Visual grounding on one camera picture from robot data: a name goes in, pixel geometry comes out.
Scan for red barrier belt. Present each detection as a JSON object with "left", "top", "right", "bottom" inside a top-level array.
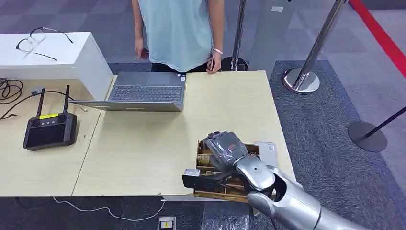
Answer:
[{"left": 349, "top": 0, "right": 406, "bottom": 79}]

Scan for person's right hand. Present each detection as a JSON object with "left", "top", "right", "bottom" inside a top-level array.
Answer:
[{"left": 134, "top": 37, "right": 150, "bottom": 60}]

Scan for white floor cable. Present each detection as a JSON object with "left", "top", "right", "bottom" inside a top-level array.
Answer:
[{"left": 52, "top": 196, "right": 166, "bottom": 222}]

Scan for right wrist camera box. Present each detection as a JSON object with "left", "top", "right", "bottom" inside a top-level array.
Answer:
[{"left": 181, "top": 168, "right": 237, "bottom": 194}]

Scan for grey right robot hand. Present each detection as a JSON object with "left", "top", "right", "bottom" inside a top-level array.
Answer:
[{"left": 203, "top": 130, "right": 249, "bottom": 173}]

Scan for coiled black cable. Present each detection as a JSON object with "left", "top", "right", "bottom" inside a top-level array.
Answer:
[{"left": 0, "top": 78, "right": 24, "bottom": 105}]

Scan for wooden card box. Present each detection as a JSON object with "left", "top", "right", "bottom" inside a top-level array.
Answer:
[{"left": 192, "top": 139, "right": 277, "bottom": 204}]

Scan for person's left hand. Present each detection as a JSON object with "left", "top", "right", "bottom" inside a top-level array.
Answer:
[{"left": 206, "top": 50, "right": 223, "bottom": 74}]

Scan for person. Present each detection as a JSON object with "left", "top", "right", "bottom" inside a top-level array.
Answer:
[{"left": 131, "top": 0, "right": 225, "bottom": 74}]

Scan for long black cable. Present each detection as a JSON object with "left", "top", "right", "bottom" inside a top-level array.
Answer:
[{"left": 0, "top": 90, "right": 77, "bottom": 121}]

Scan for person's hand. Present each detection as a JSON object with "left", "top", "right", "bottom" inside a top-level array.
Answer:
[
  {"left": 206, "top": 50, "right": 223, "bottom": 74},
  {"left": 134, "top": 37, "right": 150, "bottom": 60}
]

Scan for white box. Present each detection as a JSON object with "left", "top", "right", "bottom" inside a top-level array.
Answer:
[{"left": 0, "top": 32, "right": 114, "bottom": 101}]

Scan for black-rimmed eyeglasses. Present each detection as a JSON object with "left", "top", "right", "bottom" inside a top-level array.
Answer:
[{"left": 15, "top": 27, "right": 74, "bottom": 61}]

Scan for grey open laptop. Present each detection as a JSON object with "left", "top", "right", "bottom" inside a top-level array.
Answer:
[{"left": 69, "top": 71, "right": 187, "bottom": 113}]

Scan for black remote controller with antennas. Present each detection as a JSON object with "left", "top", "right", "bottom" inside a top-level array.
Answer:
[{"left": 22, "top": 84, "right": 78, "bottom": 151}]

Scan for chrome stanchion with black base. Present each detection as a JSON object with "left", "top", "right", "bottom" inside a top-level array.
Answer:
[{"left": 221, "top": 0, "right": 249, "bottom": 72}]

